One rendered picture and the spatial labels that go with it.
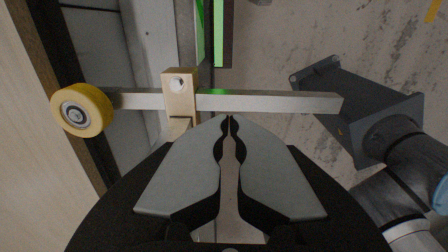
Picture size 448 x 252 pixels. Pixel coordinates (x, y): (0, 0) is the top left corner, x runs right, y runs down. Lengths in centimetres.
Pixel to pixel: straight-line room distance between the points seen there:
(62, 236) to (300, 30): 134
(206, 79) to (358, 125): 55
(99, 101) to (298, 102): 31
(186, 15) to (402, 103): 71
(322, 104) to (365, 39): 108
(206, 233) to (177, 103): 71
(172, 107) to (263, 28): 91
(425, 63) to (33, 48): 179
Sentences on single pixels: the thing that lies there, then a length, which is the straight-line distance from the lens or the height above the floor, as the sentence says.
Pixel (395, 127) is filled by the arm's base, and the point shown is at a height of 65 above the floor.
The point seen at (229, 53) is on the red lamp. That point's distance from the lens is 42.
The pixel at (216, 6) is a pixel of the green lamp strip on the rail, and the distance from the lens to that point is 42.
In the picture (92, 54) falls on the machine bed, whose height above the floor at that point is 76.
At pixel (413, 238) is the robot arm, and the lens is 67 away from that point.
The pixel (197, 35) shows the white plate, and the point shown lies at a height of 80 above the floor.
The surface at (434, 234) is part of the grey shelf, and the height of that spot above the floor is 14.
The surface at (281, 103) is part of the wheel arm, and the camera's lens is 30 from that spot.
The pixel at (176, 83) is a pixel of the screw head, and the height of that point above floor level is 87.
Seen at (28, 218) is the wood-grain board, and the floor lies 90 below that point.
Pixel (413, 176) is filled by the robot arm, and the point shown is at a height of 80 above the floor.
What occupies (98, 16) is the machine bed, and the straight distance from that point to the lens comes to 50.
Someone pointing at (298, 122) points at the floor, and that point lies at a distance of 137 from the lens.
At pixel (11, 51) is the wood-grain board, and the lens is 36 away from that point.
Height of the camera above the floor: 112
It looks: 60 degrees down
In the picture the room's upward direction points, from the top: 177 degrees counter-clockwise
